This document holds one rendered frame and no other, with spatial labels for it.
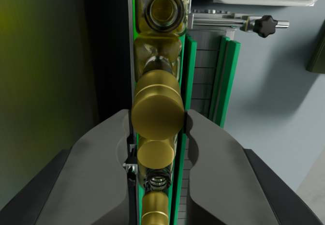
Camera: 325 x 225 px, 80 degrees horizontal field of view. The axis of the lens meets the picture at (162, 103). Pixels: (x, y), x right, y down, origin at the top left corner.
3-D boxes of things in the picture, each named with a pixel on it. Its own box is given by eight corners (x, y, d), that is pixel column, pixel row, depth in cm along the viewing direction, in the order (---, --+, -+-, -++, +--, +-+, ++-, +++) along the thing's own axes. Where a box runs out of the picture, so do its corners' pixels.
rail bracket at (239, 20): (181, 9, 37) (191, 12, 26) (268, 12, 38) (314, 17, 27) (180, 26, 38) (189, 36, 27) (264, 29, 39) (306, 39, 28)
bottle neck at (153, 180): (146, 145, 25) (144, 173, 21) (169, 145, 25) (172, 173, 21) (147, 162, 27) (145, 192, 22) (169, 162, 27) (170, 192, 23)
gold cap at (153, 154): (139, 113, 20) (135, 139, 16) (173, 113, 20) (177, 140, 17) (140, 141, 22) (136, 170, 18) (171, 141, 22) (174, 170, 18)
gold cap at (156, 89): (134, 69, 15) (126, 92, 11) (181, 69, 15) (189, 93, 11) (136, 110, 17) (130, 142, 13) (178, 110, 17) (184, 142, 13)
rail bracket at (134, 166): (114, 136, 51) (101, 176, 39) (140, 136, 51) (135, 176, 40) (115, 148, 53) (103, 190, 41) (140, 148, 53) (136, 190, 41)
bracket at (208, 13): (186, 8, 43) (191, 9, 37) (228, 9, 44) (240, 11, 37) (184, 25, 45) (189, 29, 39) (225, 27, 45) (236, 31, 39)
